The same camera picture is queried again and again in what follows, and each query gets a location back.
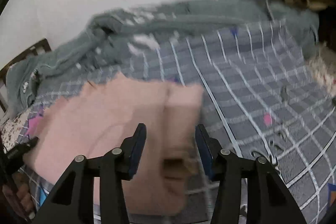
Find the pink knit sweater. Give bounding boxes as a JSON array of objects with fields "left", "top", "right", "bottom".
[{"left": 24, "top": 73, "right": 203, "bottom": 215}]

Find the grey checked star bedcover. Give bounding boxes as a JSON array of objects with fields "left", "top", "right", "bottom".
[{"left": 31, "top": 21, "right": 335, "bottom": 223}]

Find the person's left hand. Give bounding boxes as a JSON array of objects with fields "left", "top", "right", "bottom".
[{"left": 1, "top": 172, "right": 35, "bottom": 219}]

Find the dark wooden headboard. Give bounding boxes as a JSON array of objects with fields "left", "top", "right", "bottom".
[{"left": 1, "top": 39, "right": 52, "bottom": 118}]

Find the grey-green fleece blanket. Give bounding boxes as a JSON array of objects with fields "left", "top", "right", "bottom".
[{"left": 5, "top": 0, "right": 319, "bottom": 116}]

